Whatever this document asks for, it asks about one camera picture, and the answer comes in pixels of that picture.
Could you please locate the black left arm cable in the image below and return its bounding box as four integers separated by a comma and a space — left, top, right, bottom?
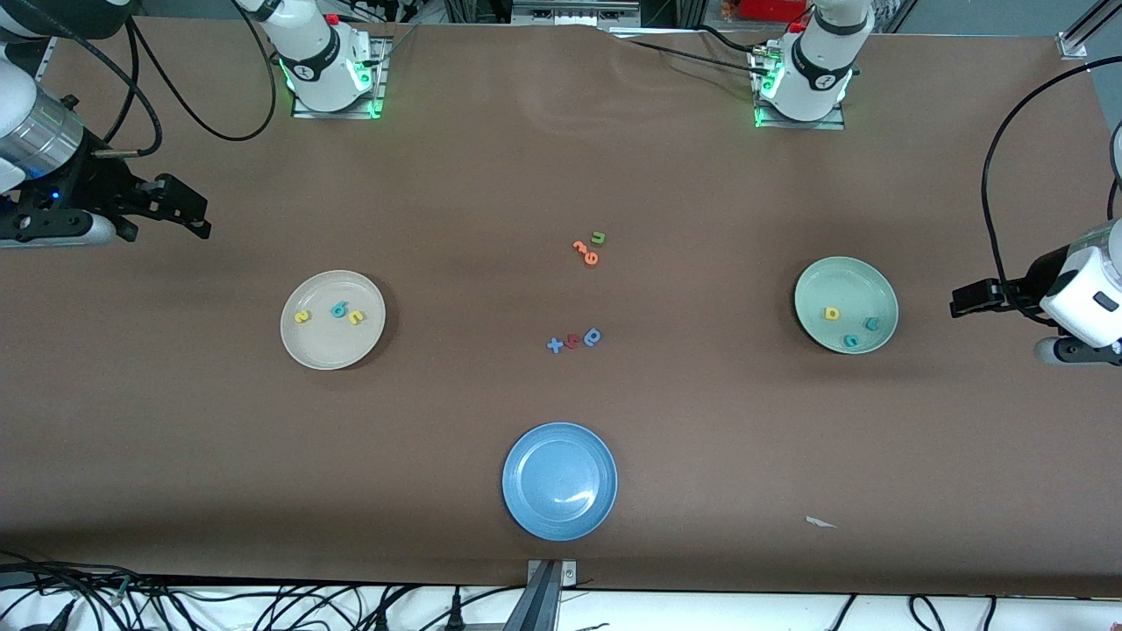
980, 57, 1122, 327

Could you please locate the grey metal box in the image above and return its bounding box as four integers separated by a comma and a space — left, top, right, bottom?
511, 0, 643, 27

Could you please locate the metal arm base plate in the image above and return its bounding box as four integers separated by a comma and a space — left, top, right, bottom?
754, 44, 847, 131
292, 35, 387, 119

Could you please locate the pale green plate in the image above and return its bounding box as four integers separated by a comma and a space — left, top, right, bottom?
794, 256, 899, 355

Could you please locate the brown table cover sheet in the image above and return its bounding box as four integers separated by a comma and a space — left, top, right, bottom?
0, 13, 1122, 599

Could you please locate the dark grey metal beam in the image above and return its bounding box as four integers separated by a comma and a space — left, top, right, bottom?
501, 561, 562, 631

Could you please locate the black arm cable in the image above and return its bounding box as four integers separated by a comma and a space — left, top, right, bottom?
9, 0, 278, 159
980, 57, 1122, 327

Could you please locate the aluminium frame rail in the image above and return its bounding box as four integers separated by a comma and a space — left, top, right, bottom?
1056, 0, 1122, 60

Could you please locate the red box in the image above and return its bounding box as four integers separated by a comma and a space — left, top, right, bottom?
735, 0, 812, 23

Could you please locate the blue plate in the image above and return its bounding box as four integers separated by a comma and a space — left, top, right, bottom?
502, 422, 618, 542

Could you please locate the metal table clamp bracket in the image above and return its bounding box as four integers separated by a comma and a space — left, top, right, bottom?
526, 559, 579, 588

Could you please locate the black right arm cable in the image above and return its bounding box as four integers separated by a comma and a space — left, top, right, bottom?
9, 0, 278, 159

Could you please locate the black cable on table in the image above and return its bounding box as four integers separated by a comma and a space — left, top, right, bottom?
609, 25, 781, 75

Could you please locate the beige brown plate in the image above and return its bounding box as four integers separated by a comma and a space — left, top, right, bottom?
280, 270, 387, 371

